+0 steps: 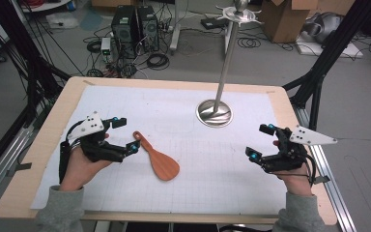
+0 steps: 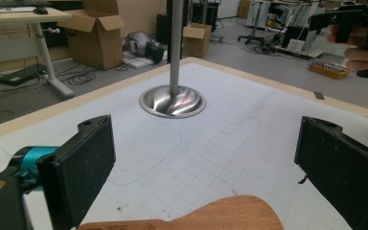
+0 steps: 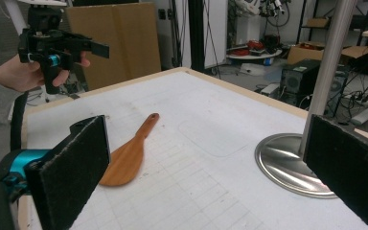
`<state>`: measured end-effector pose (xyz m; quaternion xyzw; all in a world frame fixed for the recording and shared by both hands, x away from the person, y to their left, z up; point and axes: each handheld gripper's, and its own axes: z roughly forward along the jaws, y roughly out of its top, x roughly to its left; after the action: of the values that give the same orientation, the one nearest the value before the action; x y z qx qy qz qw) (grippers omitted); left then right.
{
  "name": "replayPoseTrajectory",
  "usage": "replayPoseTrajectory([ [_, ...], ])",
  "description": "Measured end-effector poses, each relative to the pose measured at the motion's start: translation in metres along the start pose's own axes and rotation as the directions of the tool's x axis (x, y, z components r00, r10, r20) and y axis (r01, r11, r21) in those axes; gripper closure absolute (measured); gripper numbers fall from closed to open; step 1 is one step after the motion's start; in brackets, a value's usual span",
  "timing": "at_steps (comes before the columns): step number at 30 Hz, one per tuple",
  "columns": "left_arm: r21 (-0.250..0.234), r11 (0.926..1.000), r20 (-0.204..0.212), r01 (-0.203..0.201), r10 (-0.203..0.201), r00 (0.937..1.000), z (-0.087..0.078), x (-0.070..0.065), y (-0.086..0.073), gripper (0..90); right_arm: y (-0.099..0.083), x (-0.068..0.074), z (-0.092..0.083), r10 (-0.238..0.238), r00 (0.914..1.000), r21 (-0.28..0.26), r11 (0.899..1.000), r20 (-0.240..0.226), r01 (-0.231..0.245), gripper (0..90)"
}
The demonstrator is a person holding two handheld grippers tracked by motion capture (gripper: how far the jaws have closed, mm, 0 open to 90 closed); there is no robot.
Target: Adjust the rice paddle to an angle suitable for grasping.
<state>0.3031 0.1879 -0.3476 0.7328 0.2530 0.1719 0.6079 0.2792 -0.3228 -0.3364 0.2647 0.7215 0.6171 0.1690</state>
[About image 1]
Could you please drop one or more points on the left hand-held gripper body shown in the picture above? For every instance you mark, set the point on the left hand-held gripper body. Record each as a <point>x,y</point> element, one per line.
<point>91,146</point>

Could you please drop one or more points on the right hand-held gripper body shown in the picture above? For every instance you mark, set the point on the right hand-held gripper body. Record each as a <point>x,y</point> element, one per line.
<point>290,158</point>

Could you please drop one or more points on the wooden rice paddle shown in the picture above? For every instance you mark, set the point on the wooden rice paddle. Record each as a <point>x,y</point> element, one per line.
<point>164,166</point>

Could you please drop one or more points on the metal utensil stand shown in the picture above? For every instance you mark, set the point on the metal utensil stand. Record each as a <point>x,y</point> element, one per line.
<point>214,115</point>

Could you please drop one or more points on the person's right hand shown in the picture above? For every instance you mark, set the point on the person's right hand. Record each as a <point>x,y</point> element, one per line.
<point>298,183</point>

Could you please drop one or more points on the person's left hand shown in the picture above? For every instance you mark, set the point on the person's left hand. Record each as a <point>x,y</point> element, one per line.
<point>77,170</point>

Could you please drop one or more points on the white grid mat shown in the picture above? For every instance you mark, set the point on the white grid mat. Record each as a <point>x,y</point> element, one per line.
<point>206,167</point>

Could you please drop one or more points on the small white power unit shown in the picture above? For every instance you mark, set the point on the small white power unit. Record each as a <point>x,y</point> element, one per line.
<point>106,46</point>

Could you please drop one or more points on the white stand leg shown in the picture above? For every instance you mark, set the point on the white stand leg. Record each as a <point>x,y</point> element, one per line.
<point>175,29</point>

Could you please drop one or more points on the white flat board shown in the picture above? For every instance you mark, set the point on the white flat board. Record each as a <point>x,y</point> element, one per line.
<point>344,51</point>

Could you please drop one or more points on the large open cardboard box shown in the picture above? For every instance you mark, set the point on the large open cardboard box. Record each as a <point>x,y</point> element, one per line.
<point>283,19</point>

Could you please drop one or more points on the white plastic sheet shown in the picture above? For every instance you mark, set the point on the white plastic sheet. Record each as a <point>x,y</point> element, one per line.
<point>62,21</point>

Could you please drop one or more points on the grey white headset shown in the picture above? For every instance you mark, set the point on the grey white headset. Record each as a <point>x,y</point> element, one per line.
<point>323,27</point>

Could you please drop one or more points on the round white table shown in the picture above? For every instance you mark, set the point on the round white table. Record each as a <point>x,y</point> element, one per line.
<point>45,5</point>

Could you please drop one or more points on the aluminium rail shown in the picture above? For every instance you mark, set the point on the aluminium rail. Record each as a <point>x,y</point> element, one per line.
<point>0,167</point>
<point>331,187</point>

